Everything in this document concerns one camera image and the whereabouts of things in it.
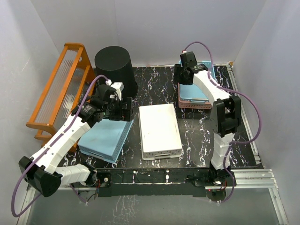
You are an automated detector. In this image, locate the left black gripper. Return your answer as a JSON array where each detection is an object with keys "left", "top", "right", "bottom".
[{"left": 103, "top": 97, "right": 134, "bottom": 122}]

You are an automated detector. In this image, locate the dark blue perforated basket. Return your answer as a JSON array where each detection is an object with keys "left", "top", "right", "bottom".
[{"left": 179, "top": 60, "right": 216, "bottom": 104}]

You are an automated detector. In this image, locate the light blue perforated basket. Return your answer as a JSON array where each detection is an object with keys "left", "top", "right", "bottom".
[{"left": 78, "top": 120, "right": 133, "bottom": 164}]

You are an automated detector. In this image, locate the white perforated basket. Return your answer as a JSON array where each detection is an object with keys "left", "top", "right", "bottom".
[{"left": 138, "top": 104, "right": 182, "bottom": 160}]

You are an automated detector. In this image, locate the large black plastic bucket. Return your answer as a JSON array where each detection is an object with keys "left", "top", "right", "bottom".
[{"left": 94, "top": 46, "right": 138, "bottom": 99}]

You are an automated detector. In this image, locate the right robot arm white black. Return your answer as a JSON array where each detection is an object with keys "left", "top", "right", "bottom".
[{"left": 174, "top": 52, "right": 241, "bottom": 186}]

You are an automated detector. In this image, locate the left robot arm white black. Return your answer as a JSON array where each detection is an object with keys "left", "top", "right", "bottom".
[{"left": 19, "top": 82, "right": 133, "bottom": 197}]

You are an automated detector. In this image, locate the pink perforated basket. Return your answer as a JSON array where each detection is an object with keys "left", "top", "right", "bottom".
[{"left": 178, "top": 84, "right": 212, "bottom": 110}]

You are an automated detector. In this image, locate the orange wooden rack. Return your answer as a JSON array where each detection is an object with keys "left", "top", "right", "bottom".
[{"left": 26, "top": 43, "right": 95, "bottom": 145}]

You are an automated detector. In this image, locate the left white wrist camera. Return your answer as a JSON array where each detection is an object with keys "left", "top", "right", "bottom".
[{"left": 105, "top": 80, "right": 124, "bottom": 100}]

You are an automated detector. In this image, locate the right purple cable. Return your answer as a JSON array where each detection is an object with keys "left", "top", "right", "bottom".
[{"left": 182, "top": 41, "right": 263, "bottom": 203}]

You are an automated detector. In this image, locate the purple cable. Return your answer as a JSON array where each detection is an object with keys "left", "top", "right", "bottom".
[
  {"left": 11, "top": 75, "right": 113, "bottom": 218},
  {"left": 182, "top": 41, "right": 263, "bottom": 203}
]

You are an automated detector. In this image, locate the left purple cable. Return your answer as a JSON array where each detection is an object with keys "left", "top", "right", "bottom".
[{"left": 11, "top": 75, "right": 113, "bottom": 218}]

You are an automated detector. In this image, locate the black front mounting rail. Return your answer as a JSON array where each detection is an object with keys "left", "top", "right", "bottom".
[{"left": 97, "top": 167, "right": 213, "bottom": 197}]

